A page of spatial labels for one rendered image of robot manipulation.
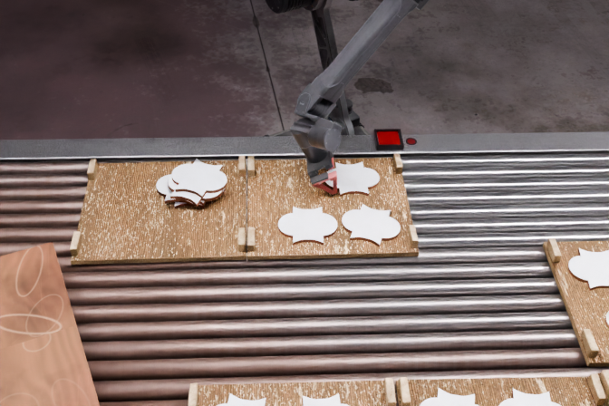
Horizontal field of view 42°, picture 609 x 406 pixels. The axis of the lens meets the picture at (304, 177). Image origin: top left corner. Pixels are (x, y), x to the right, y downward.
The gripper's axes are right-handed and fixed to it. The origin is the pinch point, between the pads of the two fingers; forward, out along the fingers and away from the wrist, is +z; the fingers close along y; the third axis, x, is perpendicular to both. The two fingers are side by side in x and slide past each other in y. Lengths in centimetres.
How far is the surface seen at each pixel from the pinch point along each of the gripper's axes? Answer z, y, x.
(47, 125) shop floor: 34, 149, 148
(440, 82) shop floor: 117, 178, -27
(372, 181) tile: 4.6, -1.3, -9.3
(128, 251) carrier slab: -20, -23, 46
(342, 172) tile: 1.4, 2.5, -2.6
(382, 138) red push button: 8.6, 18.8, -13.7
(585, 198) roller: 32, -6, -59
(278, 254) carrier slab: -5.2, -24.9, 13.8
